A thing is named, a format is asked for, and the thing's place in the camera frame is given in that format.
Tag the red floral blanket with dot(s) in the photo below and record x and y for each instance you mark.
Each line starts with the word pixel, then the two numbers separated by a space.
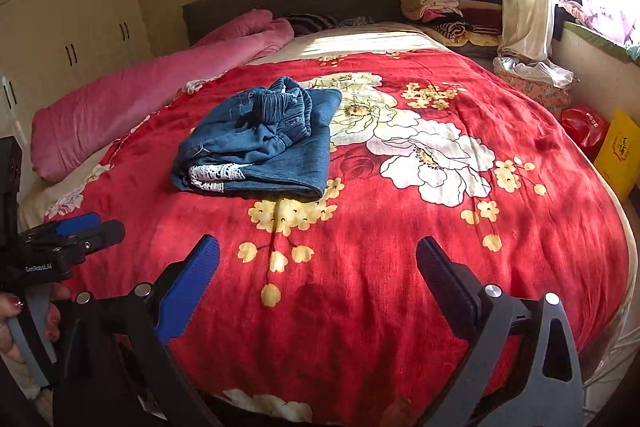
pixel 375 257

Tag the pile of pastel clothes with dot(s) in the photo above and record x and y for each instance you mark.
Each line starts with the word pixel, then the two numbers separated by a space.
pixel 595 14

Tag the stack of folded clothes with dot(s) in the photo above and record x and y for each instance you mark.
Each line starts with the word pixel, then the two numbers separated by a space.
pixel 450 12

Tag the blue denim pants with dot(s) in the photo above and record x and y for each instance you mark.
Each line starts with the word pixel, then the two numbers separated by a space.
pixel 280 152

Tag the striped pillow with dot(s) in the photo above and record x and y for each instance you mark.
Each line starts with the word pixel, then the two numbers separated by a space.
pixel 312 23

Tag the pink fleece blanket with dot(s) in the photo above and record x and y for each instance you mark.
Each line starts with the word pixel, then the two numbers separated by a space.
pixel 125 102

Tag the white crumpled cloth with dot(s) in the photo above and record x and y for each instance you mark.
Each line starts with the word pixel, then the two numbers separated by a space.
pixel 535 69

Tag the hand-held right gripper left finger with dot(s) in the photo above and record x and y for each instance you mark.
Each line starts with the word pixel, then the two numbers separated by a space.
pixel 189 287

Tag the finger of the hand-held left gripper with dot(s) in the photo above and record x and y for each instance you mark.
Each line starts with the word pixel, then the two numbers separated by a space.
pixel 102 234
pixel 77 224

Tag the yellow paper bag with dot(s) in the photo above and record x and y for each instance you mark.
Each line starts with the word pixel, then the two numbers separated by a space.
pixel 620 157

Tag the floral fabric basket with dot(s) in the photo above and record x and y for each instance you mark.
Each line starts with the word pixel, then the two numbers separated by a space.
pixel 535 94

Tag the cream wardrobe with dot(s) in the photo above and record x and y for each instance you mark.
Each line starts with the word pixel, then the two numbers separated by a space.
pixel 75 22

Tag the person's left hand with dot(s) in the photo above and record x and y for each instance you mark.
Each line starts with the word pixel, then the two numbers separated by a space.
pixel 55 302

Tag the red bag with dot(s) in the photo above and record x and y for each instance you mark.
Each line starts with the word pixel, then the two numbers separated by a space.
pixel 582 129

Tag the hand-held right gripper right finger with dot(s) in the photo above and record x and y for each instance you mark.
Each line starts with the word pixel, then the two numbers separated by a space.
pixel 445 279

